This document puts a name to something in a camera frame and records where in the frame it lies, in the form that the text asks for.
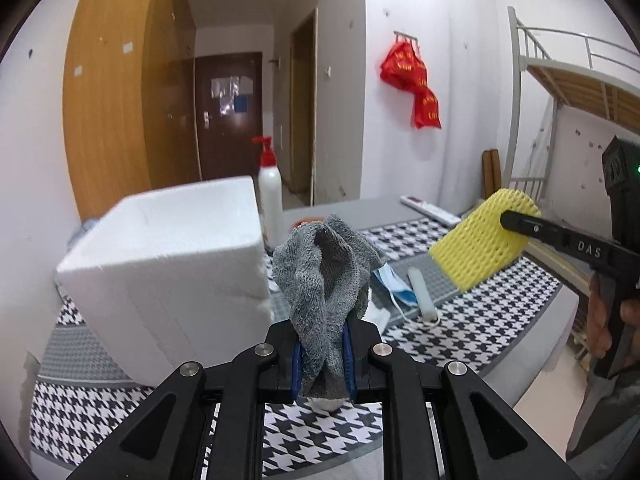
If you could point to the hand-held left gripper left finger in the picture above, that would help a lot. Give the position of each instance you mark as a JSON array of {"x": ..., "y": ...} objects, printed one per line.
[{"x": 297, "y": 366}]

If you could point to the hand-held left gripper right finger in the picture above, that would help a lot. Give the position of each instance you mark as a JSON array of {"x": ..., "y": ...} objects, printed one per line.
[{"x": 350, "y": 366}]

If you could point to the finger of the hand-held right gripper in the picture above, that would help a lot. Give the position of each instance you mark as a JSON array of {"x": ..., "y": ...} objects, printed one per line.
[{"x": 555, "y": 237}]

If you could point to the yellow foam net sleeve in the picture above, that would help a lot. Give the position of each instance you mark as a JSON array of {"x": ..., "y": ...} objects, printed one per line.
[{"x": 475, "y": 240}]

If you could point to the grey terry sock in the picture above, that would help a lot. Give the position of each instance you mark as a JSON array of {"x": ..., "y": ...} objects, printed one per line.
[{"x": 320, "y": 280}]

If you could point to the white plastic tube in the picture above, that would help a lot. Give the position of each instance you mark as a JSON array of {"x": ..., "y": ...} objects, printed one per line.
[{"x": 422, "y": 292}]

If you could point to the white foam box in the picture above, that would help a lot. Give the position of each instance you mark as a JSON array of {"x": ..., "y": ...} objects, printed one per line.
[{"x": 165, "y": 260}]

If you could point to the person's right hand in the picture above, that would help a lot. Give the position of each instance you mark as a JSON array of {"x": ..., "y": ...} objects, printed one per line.
[{"x": 598, "y": 325}]

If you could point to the blue face mask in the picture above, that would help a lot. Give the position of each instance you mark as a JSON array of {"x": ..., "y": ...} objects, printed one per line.
[{"x": 395, "y": 285}]

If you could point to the houndstooth table cloth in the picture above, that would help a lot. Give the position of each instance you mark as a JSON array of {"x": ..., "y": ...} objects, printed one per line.
[{"x": 475, "y": 320}]

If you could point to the white metal bunk bed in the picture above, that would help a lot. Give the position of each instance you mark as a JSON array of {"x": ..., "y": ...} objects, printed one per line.
[{"x": 575, "y": 77}]

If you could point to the white remote control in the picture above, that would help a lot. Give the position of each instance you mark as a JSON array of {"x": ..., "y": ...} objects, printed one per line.
[{"x": 430, "y": 208}]

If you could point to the red snack packet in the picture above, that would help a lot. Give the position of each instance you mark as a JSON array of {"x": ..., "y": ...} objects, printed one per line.
[{"x": 302, "y": 222}]

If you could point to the white pump bottle red top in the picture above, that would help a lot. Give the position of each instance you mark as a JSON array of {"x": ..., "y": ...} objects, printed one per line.
[{"x": 270, "y": 195}]

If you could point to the person's dark clothing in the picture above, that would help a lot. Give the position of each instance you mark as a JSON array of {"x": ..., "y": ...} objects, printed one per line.
[{"x": 610, "y": 420}]

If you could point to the red plastic bag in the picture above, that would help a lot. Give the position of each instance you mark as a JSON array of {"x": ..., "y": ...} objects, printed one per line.
[{"x": 407, "y": 72}]

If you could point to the dark brown door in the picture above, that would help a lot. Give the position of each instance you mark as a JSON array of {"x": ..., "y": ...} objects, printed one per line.
[{"x": 225, "y": 130}]

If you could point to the wooden wardrobe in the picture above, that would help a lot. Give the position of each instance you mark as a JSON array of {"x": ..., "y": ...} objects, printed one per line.
[{"x": 115, "y": 85}]

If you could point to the wall hook rack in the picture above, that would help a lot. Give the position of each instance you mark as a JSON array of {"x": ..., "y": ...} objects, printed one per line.
[{"x": 406, "y": 37}]

